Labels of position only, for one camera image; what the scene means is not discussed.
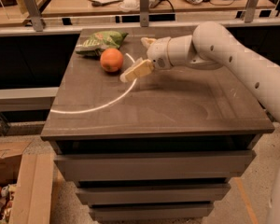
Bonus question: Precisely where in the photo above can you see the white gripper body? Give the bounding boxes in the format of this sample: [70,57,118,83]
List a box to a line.
[147,37,172,70]

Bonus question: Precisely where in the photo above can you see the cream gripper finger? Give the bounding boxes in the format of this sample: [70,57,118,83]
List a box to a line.
[141,37,156,49]
[119,58,154,83]

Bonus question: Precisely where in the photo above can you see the orange fruit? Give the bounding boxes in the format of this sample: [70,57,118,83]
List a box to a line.
[100,49,123,73]

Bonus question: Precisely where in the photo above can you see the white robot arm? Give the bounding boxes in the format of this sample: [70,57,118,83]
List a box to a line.
[120,21,280,123]

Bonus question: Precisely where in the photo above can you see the green jalapeno chip bag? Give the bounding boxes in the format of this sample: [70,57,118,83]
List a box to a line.
[75,31,128,57]

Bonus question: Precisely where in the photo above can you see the grey drawer cabinet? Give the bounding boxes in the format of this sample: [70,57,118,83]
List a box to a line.
[40,26,275,224]

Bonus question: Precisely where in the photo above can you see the top grey drawer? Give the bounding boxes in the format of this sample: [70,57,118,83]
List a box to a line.
[55,150,255,182]

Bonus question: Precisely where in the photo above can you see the grey drawer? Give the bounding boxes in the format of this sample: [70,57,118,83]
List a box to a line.
[55,150,255,182]
[77,184,231,206]
[89,203,214,222]

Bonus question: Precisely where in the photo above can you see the middle grey drawer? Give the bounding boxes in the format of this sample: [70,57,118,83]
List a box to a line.
[77,184,231,206]

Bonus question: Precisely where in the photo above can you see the cardboard box with items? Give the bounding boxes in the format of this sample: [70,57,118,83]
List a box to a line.
[0,141,53,224]

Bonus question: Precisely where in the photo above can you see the bottom grey drawer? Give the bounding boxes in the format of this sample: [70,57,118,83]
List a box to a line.
[89,203,214,222]

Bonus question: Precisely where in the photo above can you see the middle metal bracket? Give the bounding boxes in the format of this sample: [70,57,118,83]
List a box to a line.
[139,0,149,27]

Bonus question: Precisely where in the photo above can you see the metal bracket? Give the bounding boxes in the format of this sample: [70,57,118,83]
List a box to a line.
[243,0,259,23]
[139,0,149,27]
[23,0,45,32]

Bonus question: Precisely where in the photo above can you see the right metal bracket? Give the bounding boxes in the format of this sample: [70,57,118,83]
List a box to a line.
[243,0,259,23]

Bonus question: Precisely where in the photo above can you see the left metal bracket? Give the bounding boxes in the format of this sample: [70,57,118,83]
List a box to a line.
[23,0,45,32]

